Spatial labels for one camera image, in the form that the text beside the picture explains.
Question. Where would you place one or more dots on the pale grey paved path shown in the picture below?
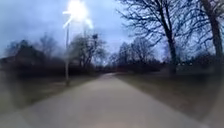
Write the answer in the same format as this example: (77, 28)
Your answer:
(106, 103)

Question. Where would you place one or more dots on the row of distant bare trees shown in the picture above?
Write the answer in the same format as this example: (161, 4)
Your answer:
(136, 55)

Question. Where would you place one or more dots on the dark bushes and trees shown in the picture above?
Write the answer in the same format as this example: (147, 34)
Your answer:
(30, 58)

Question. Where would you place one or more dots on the street lamp post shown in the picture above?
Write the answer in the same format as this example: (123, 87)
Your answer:
(67, 60)

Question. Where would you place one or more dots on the grass verge with large trees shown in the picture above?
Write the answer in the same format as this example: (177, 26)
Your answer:
(180, 91)

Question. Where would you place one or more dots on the bare tree with dark clump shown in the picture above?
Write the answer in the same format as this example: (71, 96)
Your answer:
(86, 51)

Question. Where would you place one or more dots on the large bare tree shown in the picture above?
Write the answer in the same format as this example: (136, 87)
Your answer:
(172, 50)
(217, 36)

